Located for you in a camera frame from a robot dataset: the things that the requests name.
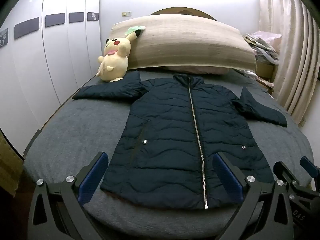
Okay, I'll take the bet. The green cloth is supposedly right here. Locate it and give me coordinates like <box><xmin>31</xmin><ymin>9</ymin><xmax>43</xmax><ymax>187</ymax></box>
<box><xmin>125</xmin><ymin>25</ymin><xmax>146</xmax><ymax>35</ymax></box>

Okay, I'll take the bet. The wooden headboard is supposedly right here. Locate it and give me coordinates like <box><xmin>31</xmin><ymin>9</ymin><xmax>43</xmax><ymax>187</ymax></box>
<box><xmin>149</xmin><ymin>6</ymin><xmax>217</xmax><ymax>21</ymax></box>

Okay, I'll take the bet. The yellow plush toy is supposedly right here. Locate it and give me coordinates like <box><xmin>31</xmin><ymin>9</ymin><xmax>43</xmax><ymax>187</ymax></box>
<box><xmin>96</xmin><ymin>27</ymin><xmax>145</xmax><ymax>83</ymax></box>

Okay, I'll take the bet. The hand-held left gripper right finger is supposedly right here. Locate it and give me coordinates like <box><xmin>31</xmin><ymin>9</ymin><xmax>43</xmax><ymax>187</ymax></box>
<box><xmin>212</xmin><ymin>151</ymin><xmax>294</xmax><ymax>240</ymax></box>

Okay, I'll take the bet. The beige curtain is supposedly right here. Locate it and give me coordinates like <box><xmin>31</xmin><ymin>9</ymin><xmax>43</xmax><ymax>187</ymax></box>
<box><xmin>257</xmin><ymin>0</ymin><xmax>320</xmax><ymax>128</ymax></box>

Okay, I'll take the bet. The white wardrobe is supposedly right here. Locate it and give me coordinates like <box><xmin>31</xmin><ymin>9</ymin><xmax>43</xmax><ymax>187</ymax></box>
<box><xmin>0</xmin><ymin>0</ymin><xmax>101</xmax><ymax>155</ymax></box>

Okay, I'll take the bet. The pile of pale clothes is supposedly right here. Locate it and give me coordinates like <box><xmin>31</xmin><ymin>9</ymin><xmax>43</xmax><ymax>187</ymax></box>
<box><xmin>244</xmin><ymin>31</ymin><xmax>283</xmax><ymax>66</ymax></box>

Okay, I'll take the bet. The beige padded headboard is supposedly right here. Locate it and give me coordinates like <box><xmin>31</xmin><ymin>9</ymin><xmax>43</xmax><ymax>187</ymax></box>
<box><xmin>109</xmin><ymin>14</ymin><xmax>258</xmax><ymax>72</ymax></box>

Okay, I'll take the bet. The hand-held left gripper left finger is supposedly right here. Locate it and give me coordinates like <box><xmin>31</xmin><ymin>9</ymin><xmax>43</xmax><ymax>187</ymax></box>
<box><xmin>27</xmin><ymin>151</ymin><xmax>109</xmax><ymax>240</ymax></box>

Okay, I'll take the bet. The dark wardrobe handle panel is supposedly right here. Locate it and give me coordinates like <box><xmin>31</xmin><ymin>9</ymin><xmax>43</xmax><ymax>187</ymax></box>
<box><xmin>45</xmin><ymin>13</ymin><xmax>66</xmax><ymax>27</ymax></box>
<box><xmin>68</xmin><ymin>12</ymin><xmax>85</xmax><ymax>23</ymax></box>
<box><xmin>14</xmin><ymin>17</ymin><xmax>40</xmax><ymax>40</ymax></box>

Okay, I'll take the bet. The grey bed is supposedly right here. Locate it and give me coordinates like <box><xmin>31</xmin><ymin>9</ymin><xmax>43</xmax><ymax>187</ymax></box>
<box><xmin>22</xmin><ymin>68</ymin><xmax>315</xmax><ymax>240</ymax></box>

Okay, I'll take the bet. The cardboard box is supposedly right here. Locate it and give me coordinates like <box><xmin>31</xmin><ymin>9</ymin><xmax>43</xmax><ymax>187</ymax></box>
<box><xmin>0</xmin><ymin>130</ymin><xmax>24</xmax><ymax>197</ymax></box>

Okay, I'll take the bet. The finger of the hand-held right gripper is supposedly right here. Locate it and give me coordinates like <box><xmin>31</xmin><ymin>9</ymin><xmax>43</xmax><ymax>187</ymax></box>
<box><xmin>273</xmin><ymin>161</ymin><xmax>304</xmax><ymax>193</ymax></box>
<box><xmin>300</xmin><ymin>156</ymin><xmax>320</xmax><ymax>182</ymax></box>

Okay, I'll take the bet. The wooden bedside cabinet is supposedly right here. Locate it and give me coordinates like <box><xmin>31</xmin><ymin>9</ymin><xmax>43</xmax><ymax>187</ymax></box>
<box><xmin>255</xmin><ymin>61</ymin><xmax>277</xmax><ymax>83</ymax></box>

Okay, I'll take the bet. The navy puffer jacket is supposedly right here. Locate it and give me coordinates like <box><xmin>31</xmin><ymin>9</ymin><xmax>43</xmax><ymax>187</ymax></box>
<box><xmin>72</xmin><ymin>70</ymin><xmax>288</xmax><ymax>210</ymax></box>

